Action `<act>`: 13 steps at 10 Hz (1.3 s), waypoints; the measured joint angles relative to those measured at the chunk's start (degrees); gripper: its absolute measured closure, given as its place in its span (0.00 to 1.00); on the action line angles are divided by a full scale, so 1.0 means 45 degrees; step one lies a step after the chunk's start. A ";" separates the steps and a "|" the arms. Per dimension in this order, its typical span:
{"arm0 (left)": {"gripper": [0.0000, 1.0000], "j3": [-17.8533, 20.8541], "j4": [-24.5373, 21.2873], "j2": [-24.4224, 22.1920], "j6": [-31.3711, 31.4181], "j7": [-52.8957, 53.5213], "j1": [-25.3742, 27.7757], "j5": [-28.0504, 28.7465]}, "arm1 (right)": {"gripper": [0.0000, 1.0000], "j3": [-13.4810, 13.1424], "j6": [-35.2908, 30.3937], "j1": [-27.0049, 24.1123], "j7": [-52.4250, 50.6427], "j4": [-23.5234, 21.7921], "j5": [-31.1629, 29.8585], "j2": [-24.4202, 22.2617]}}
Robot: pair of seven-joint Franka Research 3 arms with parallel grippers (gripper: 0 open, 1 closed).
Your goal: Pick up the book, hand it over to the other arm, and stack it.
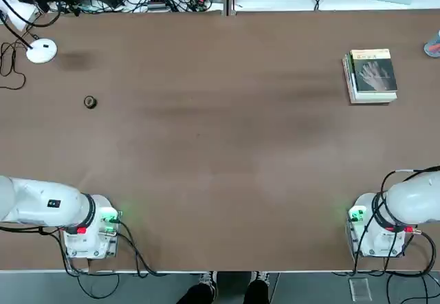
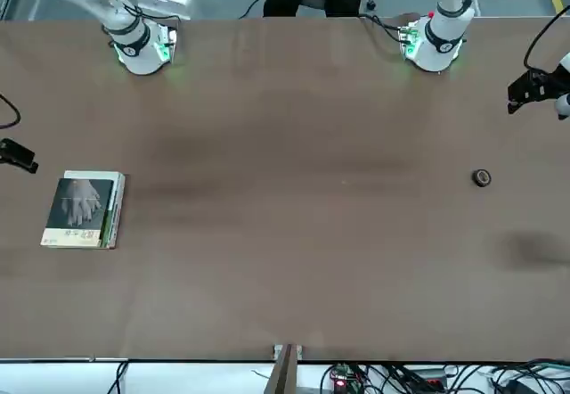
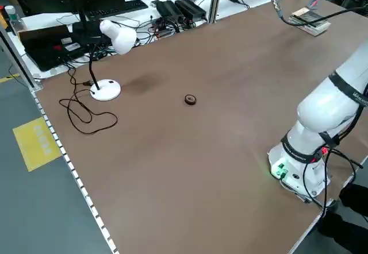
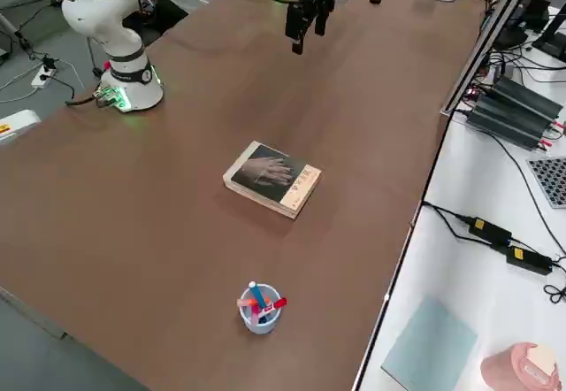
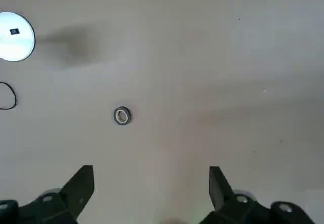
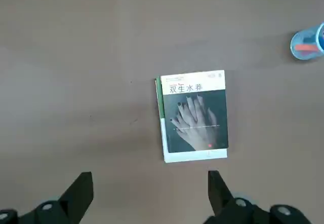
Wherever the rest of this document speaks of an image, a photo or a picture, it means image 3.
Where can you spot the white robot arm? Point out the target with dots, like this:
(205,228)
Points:
(322,110)

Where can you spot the green and white book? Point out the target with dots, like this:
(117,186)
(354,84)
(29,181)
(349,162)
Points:
(316,30)

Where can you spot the small dark round object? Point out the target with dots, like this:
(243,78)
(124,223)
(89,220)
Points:
(190,100)

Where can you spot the white desk lamp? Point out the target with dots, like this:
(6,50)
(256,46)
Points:
(105,90)

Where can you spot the black keyboard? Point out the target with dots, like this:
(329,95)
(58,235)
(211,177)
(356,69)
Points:
(120,7)

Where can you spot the dark box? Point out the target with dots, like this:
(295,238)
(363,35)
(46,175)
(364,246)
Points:
(43,50)

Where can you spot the translucent blue pen cup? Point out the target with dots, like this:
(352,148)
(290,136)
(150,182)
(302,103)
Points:
(314,2)

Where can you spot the person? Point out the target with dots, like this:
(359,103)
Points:
(350,228)

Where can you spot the silver aluminium frame post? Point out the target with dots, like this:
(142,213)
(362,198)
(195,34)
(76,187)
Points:
(215,1)

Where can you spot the silver aluminium frame rail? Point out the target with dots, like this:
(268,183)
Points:
(20,61)

